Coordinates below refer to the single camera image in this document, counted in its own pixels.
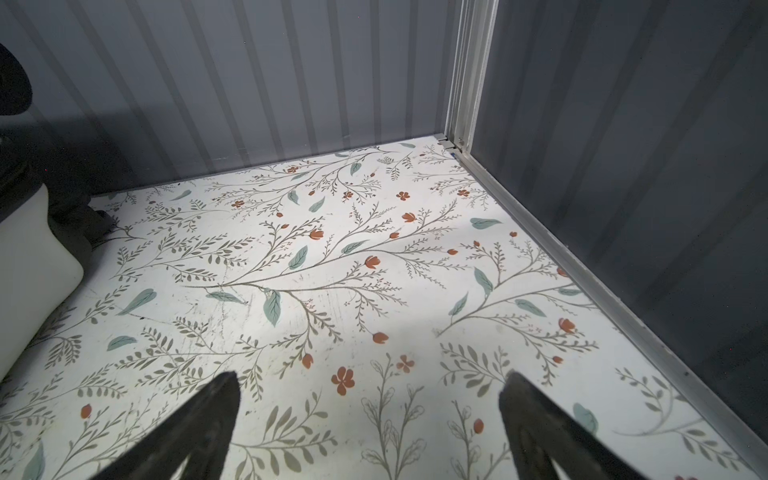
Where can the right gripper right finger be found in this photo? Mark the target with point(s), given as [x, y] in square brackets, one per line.
[544, 439]

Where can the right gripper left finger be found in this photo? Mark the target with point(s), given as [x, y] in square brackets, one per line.
[193, 440]

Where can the floral table cloth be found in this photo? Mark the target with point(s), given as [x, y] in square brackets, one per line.
[372, 304]

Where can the black hard-shell suitcase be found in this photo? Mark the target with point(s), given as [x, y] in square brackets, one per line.
[47, 240]

